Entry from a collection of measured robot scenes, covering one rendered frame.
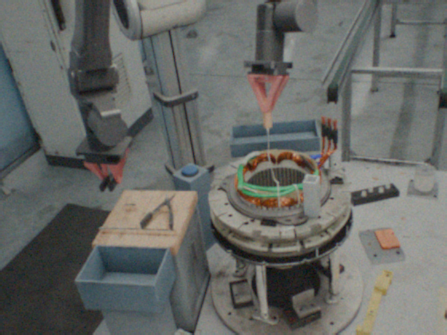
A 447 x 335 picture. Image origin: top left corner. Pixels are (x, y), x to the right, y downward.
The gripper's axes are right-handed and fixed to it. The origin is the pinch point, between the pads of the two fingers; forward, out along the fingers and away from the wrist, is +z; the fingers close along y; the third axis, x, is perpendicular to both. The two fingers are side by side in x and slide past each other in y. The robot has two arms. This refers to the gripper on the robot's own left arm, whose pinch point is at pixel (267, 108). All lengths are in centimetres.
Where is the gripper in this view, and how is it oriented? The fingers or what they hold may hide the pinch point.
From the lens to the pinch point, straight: 101.8
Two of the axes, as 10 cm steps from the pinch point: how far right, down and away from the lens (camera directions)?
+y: 4.7, -1.7, 8.6
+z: -0.2, 9.8, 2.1
